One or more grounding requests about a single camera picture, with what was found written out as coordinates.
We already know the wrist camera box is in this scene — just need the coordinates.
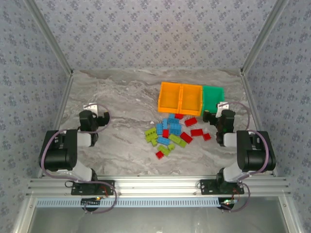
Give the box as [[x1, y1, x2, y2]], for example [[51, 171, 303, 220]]
[[217, 101, 230, 115], [84, 103, 99, 115]]

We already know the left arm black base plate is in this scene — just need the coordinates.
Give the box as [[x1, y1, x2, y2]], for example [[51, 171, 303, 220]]
[[70, 180, 115, 196]]

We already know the green plastic bin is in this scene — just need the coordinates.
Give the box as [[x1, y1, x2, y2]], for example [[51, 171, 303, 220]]
[[201, 84, 225, 115]]

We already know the black controller board with LED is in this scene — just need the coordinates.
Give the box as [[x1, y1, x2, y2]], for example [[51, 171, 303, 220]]
[[220, 198, 238, 211], [81, 198, 102, 206]]

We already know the aluminium frame post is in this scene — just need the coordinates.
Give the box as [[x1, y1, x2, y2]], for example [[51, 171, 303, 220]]
[[239, 0, 290, 75], [24, 0, 74, 75]]

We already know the orange plastic bin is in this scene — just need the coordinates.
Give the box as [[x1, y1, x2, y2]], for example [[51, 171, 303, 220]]
[[157, 82, 182, 115], [178, 83, 204, 117]]

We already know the wide aluminium mounting rail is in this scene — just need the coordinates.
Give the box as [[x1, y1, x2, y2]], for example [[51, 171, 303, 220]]
[[26, 176, 292, 198]]

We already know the slotted pale cable duct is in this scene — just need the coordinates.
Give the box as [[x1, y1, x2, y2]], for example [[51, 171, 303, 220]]
[[36, 198, 221, 208]]

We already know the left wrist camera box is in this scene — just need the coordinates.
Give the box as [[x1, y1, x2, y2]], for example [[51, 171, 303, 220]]
[[84, 103, 99, 115]]

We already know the aluminium frame leg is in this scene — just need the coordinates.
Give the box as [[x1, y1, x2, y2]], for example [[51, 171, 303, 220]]
[[13, 196, 37, 233], [278, 195, 301, 233]]

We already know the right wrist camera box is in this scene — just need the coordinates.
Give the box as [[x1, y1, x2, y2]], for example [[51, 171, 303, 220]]
[[217, 101, 230, 115]]

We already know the long green lego brick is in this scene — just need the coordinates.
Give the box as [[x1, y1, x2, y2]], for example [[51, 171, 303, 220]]
[[157, 145, 171, 156], [168, 134, 188, 148]]

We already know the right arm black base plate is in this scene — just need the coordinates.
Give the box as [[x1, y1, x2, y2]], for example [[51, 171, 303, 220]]
[[199, 179, 245, 195]]

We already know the aluminium table edge rail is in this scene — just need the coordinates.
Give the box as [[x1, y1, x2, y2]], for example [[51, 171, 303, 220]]
[[36, 71, 75, 179], [239, 70, 279, 177]]

